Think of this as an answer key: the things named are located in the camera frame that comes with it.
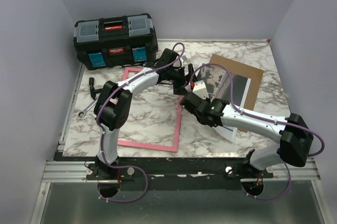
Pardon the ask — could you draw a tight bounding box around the landscape photo print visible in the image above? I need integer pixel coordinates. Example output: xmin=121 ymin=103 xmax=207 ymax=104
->
xmin=193 ymin=63 xmax=251 ymax=143

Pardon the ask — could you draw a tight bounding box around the pink picture frame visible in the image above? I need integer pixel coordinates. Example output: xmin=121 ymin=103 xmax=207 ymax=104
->
xmin=117 ymin=67 xmax=185 ymax=153

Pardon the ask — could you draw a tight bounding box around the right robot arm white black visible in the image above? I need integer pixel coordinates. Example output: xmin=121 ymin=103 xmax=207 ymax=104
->
xmin=180 ymin=92 xmax=313 ymax=178

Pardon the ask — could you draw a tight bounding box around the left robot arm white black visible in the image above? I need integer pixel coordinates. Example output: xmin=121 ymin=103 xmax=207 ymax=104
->
xmin=94 ymin=48 xmax=187 ymax=179

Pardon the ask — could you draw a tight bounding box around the black plastic toolbox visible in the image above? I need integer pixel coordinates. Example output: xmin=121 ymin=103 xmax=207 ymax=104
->
xmin=73 ymin=13 xmax=158 ymax=71

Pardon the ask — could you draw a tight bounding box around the silver ratchet wrench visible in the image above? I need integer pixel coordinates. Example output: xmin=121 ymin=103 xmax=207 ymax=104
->
xmin=78 ymin=100 xmax=97 ymax=118

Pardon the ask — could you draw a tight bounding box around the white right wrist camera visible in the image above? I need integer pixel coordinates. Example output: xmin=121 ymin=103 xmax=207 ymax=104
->
xmin=191 ymin=80 xmax=209 ymax=100

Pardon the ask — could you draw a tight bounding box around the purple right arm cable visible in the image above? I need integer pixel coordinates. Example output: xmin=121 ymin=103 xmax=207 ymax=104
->
xmin=189 ymin=63 xmax=326 ymax=200

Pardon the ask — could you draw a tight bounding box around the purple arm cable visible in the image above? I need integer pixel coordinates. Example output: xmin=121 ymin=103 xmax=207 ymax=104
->
xmin=189 ymin=63 xmax=326 ymax=200
xmin=95 ymin=43 xmax=185 ymax=203

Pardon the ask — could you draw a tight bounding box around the brown frame backing board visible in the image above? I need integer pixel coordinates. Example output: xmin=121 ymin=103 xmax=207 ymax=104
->
xmin=209 ymin=54 xmax=264 ymax=133

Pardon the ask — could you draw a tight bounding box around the black mounting base plate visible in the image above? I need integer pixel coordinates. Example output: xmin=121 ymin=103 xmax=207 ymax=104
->
xmin=86 ymin=157 xmax=273 ymax=191

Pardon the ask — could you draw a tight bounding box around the black T-handle tool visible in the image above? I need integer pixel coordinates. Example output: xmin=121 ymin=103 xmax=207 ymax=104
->
xmin=88 ymin=77 xmax=102 ymax=100

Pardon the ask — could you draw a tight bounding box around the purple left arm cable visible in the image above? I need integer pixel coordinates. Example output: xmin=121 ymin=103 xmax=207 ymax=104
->
xmin=95 ymin=43 xmax=185 ymax=203

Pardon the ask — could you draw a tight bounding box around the aluminium rail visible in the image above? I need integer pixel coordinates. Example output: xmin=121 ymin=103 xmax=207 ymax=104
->
xmin=42 ymin=161 xmax=87 ymax=183

